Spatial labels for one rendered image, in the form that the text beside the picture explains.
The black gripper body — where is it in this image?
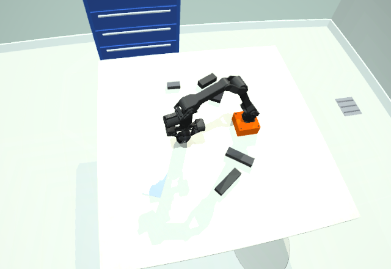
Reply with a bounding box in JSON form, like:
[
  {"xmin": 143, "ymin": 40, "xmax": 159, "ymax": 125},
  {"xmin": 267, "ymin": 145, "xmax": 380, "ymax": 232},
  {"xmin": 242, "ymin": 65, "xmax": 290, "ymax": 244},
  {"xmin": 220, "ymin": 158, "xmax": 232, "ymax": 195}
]
[{"xmin": 165, "ymin": 119, "xmax": 205, "ymax": 137}]

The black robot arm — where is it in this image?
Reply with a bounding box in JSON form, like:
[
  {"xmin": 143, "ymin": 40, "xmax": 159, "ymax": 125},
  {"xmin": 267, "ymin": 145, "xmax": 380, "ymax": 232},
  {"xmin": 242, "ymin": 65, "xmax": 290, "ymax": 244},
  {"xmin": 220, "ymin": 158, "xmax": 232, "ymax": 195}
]
[{"xmin": 163, "ymin": 75, "xmax": 260, "ymax": 128}]

